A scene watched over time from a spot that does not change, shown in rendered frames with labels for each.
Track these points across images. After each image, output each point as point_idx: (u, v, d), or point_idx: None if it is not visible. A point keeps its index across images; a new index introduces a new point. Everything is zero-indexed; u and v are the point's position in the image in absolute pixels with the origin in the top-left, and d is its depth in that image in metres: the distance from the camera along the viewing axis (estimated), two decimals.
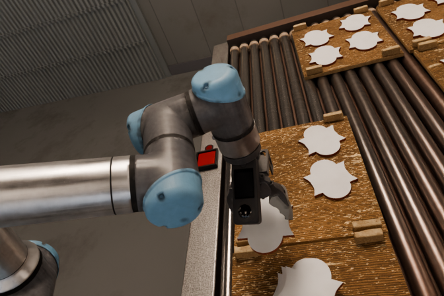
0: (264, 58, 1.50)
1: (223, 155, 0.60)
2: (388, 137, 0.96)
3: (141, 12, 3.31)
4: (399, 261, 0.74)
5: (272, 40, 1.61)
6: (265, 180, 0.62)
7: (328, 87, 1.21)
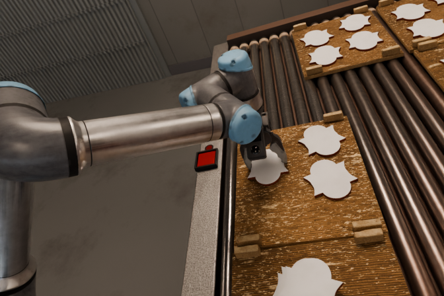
0: (264, 58, 1.50)
1: None
2: (388, 137, 0.96)
3: (141, 12, 3.31)
4: (399, 261, 0.74)
5: (272, 40, 1.61)
6: (267, 131, 0.89)
7: (328, 87, 1.21)
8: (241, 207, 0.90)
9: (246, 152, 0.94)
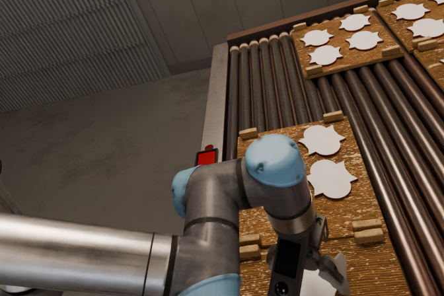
0: (264, 58, 1.50)
1: (271, 222, 0.55)
2: (388, 137, 0.96)
3: (141, 12, 3.31)
4: (399, 261, 0.74)
5: (272, 40, 1.61)
6: (314, 258, 0.55)
7: (328, 87, 1.21)
8: None
9: (273, 260, 0.63)
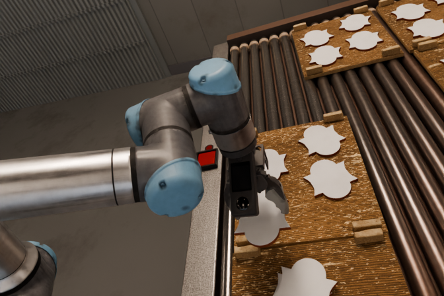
0: (264, 58, 1.50)
1: (220, 149, 0.61)
2: (388, 137, 0.96)
3: (141, 12, 3.31)
4: (399, 261, 0.74)
5: (272, 40, 1.61)
6: (261, 174, 0.63)
7: (328, 87, 1.21)
8: None
9: None
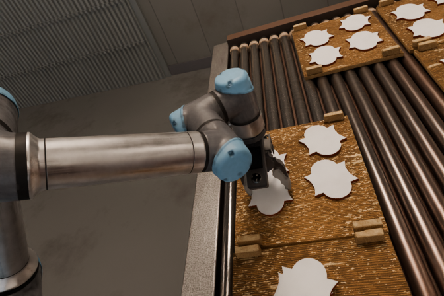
0: (265, 58, 1.50)
1: None
2: (388, 137, 0.96)
3: (141, 12, 3.31)
4: (399, 261, 0.74)
5: (272, 40, 1.61)
6: (269, 156, 0.81)
7: (328, 87, 1.21)
8: (242, 207, 0.90)
9: (246, 178, 0.86)
